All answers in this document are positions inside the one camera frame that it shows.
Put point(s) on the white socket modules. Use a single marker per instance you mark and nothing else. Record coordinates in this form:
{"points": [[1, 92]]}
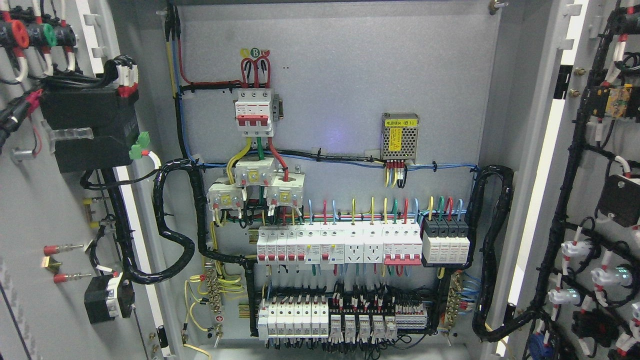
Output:
{"points": [[363, 244]]}

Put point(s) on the relay terminal row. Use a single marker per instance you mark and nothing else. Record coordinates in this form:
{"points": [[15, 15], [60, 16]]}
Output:
{"points": [[369, 317]]}

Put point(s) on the row of white breakers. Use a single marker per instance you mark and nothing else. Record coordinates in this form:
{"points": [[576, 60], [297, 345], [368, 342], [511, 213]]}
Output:
{"points": [[310, 244]]}

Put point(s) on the brass ground bus bar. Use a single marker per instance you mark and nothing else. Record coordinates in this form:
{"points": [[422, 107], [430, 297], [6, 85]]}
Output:
{"points": [[453, 301]]}

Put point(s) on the red handled circuit breaker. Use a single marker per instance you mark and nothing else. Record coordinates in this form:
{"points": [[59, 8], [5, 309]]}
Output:
{"points": [[402, 244]]}

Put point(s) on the black digital power meter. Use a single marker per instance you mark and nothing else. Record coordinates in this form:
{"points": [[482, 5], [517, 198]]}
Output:
{"points": [[91, 128]]}

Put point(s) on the white current transformers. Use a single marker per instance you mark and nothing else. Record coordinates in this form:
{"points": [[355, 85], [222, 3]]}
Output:
{"points": [[256, 176]]}

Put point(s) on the main red white breaker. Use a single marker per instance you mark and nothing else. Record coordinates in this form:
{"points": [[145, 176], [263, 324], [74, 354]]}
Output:
{"points": [[254, 112]]}

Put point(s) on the lower white breaker row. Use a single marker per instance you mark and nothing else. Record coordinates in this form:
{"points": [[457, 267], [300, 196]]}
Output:
{"points": [[294, 317]]}

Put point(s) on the metal mesh power supply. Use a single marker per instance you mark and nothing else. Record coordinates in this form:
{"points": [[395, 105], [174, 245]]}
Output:
{"points": [[400, 132]]}

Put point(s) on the grey cabinet door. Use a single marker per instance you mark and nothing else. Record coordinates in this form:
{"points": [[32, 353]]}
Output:
{"points": [[42, 207], [563, 114]]}

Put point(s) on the black white surge protector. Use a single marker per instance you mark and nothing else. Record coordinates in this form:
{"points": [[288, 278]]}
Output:
{"points": [[444, 243]]}

